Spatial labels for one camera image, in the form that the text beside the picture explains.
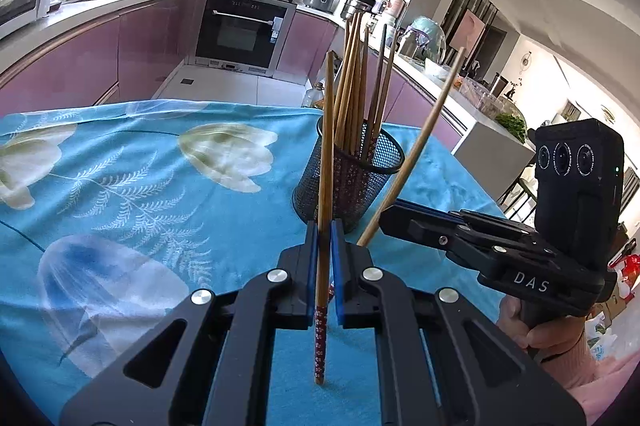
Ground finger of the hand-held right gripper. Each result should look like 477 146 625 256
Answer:
379 204 506 274
395 200 538 252

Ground plastic bottle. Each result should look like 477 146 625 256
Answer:
302 82 326 109

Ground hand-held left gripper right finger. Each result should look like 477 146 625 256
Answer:
330 218 586 426

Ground steel pot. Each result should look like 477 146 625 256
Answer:
342 0 371 19

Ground person's right forearm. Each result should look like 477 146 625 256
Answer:
540 333 640 426

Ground clear plastic container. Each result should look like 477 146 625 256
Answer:
460 76 501 112

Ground bunch of wooden chopsticks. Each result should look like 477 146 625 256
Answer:
330 10 399 212

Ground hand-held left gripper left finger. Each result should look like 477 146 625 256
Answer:
60 220 319 426

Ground black mesh utensil holder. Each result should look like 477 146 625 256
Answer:
292 116 406 234

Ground green glass food cover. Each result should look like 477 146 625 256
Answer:
400 17 447 67

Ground red plastic bag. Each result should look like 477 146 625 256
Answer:
607 251 640 302

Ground purple kitchen cabinet with sink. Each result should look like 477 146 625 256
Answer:
0 0 206 117

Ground red-patterned wooden chopstick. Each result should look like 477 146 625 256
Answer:
313 51 336 386
356 47 466 248

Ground person's right hand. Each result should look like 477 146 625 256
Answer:
495 295 587 361

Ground purple cabinet with appliances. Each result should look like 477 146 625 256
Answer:
275 8 463 152

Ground black built-in oven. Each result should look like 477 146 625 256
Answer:
194 0 296 74

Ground blue floral tablecloth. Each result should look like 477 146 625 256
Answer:
0 98 506 426

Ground dining chair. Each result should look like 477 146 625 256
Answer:
500 166 538 222

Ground green leafy vegetables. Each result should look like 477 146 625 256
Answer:
495 113 527 140

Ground pink kettle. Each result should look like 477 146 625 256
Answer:
385 0 408 24

